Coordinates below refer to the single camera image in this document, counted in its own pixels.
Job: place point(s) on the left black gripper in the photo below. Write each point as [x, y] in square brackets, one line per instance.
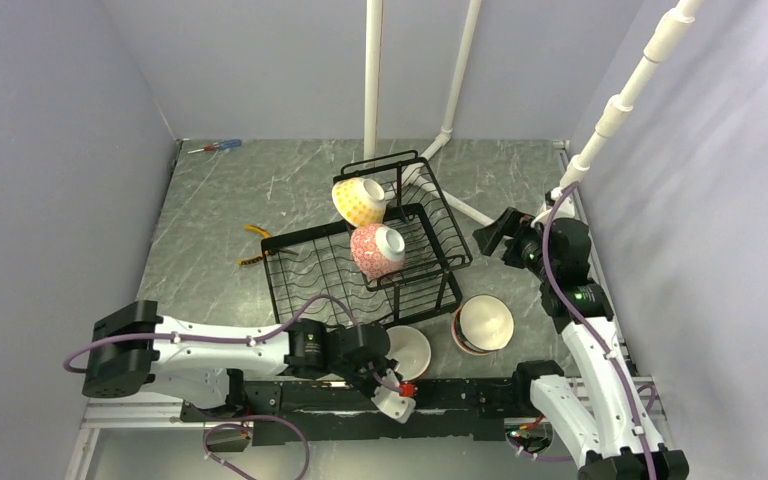
[385, 364]

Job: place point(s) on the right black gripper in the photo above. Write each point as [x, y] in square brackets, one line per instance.
[511, 223]

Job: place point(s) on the blue white patterned bowl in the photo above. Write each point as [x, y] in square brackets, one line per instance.
[411, 349]

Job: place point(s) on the pink patterned bowl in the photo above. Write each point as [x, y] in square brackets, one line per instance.
[377, 250]

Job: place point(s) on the yellow patterned bowl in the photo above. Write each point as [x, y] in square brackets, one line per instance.
[359, 201]

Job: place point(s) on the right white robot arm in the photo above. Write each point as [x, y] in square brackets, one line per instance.
[613, 437]

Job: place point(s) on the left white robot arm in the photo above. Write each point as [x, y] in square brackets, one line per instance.
[136, 349]

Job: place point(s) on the striped stacked bowls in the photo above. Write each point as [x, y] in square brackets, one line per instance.
[482, 325]

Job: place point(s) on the yellow black pliers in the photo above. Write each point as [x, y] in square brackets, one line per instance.
[258, 254]

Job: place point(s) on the red blue screwdriver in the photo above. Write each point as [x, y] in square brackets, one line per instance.
[218, 146]

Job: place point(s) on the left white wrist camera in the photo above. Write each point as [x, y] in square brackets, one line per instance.
[395, 401]

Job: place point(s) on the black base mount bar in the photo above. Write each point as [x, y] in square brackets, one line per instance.
[483, 409]

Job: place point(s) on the black wire dish rack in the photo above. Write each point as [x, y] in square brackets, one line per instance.
[436, 248]

